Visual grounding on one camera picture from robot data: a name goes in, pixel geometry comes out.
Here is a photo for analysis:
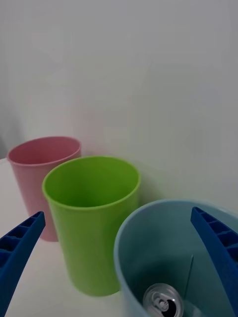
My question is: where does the green plastic bin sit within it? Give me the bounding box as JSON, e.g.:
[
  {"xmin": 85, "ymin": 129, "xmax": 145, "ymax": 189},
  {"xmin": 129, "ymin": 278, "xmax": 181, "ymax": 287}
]
[{"xmin": 42, "ymin": 156, "xmax": 141, "ymax": 297}]

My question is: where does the silver drink can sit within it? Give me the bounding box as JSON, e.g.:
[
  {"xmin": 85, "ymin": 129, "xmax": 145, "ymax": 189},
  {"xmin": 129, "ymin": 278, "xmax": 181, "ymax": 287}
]
[{"xmin": 143, "ymin": 283, "xmax": 184, "ymax": 317}]

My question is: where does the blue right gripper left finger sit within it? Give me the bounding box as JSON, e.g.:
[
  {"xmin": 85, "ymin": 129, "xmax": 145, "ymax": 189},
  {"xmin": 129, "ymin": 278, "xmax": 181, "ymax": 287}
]
[{"xmin": 0, "ymin": 211, "xmax": 46, "ymax": 317}]

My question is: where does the pink plastic bin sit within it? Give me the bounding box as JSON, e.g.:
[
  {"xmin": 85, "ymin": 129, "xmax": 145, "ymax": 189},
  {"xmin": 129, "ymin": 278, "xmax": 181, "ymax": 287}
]
[{"xmin": 6, "ymin": 135, "xmax": 82, "ymax": 243}]

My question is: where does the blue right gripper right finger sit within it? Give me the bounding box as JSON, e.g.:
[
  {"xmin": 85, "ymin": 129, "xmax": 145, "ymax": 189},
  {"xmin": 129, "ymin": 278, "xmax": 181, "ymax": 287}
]
[{"xmin": 190, "ymin": 206, "xmax": 238, "ymax": 317}]

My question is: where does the pale blue plastic bin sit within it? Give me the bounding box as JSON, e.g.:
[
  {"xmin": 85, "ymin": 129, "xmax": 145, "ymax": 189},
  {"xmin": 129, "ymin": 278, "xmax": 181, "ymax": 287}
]
[{"xmin": 114, "ymin": 199, "xmax": 238, "ymax": 317}]

